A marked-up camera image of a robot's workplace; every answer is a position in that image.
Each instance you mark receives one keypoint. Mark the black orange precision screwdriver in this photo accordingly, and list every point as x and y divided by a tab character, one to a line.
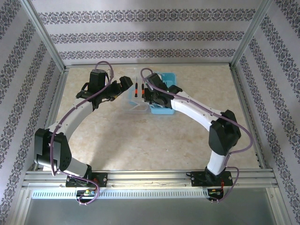
142	88
135	90

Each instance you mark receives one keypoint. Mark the blue toolbox with clear lid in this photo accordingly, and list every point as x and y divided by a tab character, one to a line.
170	78

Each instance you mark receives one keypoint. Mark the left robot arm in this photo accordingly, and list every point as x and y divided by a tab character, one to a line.
75	112

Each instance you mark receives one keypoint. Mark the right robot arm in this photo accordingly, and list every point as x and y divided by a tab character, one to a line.
225	136

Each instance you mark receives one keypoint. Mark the small controller circuit board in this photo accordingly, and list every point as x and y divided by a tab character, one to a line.
214	192
86	192

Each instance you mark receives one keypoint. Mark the grey metal panel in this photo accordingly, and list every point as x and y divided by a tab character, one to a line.
150	211

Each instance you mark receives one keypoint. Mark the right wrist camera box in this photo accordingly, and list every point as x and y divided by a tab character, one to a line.
147	85

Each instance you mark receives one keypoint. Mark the aluminium back rail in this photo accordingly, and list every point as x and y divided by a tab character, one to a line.
199	63

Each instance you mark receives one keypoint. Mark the aluminium side rail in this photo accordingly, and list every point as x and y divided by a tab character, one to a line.
52	117
245	105

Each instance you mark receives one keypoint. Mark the aluminium mounting rail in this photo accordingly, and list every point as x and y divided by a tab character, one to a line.
150	180

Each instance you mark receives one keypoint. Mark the aluminium frame post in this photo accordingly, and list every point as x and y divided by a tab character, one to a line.
44	35
249	35

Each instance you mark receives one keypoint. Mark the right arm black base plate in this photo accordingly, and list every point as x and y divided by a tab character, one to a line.
197	179

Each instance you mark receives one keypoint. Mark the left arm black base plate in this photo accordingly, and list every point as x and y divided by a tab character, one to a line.
103	179

